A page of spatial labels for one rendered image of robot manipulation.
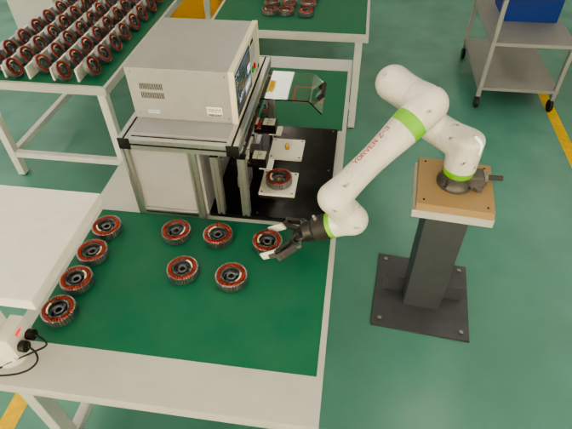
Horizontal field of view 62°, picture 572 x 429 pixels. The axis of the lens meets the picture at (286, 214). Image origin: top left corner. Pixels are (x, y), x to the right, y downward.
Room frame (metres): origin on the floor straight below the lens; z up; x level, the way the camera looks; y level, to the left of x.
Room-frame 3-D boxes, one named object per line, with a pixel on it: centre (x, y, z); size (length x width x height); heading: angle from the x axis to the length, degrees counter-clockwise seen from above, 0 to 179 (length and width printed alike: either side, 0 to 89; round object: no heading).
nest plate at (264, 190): (1.53, 0.03, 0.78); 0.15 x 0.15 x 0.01; 81
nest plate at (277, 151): (1.77, -0.01, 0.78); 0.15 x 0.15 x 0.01; 81
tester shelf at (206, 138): (1.70, 0.32, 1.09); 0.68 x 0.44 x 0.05; 171
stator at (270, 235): (1.20, 0.07, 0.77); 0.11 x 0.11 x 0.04
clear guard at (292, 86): (1.84, -0.02, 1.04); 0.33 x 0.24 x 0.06; 81
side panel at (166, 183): (1.39, 0.45, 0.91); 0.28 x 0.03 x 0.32; 81
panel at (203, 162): (1.69, 0.26, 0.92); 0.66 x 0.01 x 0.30; 171
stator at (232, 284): (1.04, 0.20, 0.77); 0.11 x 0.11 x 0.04
